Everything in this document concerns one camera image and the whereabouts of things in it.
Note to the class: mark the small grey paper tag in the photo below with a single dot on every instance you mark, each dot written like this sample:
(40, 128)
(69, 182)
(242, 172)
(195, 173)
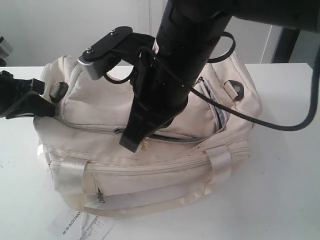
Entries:
(93, 227)

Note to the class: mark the white Tonlion paper tag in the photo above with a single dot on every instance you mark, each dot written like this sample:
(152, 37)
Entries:
(67, 225)

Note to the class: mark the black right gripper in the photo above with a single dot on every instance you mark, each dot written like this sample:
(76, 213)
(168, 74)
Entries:
(157, 100)

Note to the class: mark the gold zipper pull charm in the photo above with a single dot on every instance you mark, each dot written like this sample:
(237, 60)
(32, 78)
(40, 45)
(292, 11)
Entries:
(142, 146)

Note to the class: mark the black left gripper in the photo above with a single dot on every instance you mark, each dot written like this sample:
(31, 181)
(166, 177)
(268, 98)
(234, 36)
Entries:
(12, 92)

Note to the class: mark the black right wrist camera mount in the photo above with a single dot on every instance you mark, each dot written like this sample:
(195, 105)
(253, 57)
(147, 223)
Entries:
(120, 44)

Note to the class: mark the cream fabric duffel bag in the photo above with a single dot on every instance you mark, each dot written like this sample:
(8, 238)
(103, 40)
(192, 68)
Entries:
(93, 173)

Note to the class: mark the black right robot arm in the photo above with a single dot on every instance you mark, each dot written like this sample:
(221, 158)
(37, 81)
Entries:
(188, 34)

